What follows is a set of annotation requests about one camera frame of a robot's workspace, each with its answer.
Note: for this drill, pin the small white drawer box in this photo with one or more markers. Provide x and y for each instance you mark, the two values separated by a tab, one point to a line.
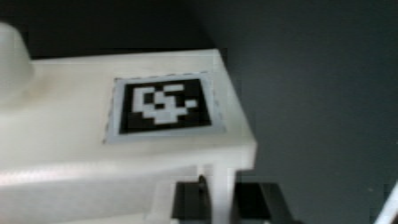
119	124

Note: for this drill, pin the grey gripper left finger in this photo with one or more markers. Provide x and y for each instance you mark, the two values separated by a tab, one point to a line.
190	207

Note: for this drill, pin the white front rail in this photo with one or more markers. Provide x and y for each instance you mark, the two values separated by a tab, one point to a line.
388	216

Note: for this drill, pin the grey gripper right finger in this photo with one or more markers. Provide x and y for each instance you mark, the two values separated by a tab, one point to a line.
260	205

